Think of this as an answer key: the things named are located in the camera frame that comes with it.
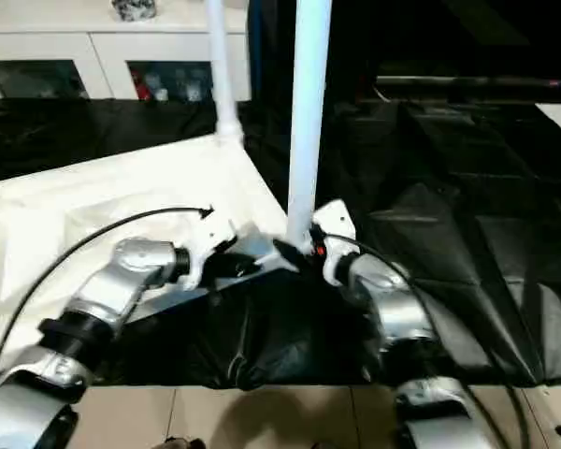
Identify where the white plastic table leg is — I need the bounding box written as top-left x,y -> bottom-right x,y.
204,0 -> 244,143
284,0 -> 335,246

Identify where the white plastic table top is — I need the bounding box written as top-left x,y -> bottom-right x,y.
0,131 -> 305,375

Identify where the black plastic mat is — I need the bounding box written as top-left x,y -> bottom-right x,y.
0,94 -> 561,389

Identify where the black low shelf board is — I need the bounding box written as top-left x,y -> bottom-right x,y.
376,77 -> 561,94

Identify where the white sideboard cabinet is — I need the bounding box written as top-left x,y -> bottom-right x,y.
0,0 -> 253,102

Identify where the grey crumpled object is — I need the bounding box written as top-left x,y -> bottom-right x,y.
112,0 -> 159,22

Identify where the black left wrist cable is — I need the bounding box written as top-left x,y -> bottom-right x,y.
0,207 -> 216,386

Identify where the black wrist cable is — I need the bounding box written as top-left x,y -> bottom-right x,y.
0,207 -> 216,386
325,234 -> 534,441

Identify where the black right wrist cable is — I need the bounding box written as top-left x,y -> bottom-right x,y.
325,234 -> 534,441

